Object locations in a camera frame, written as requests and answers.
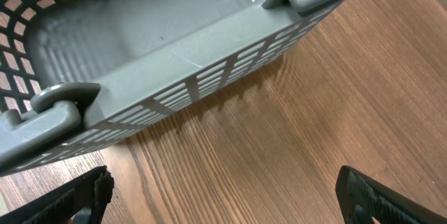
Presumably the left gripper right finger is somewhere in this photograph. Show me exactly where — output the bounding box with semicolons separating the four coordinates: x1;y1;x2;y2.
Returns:
335;165;446;224

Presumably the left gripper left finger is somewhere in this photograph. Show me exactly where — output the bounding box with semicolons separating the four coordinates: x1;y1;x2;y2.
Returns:
1;166;115;224

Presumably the grey plastic mesh basket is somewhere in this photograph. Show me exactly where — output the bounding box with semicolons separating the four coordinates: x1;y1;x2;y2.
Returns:
1;0;344;176

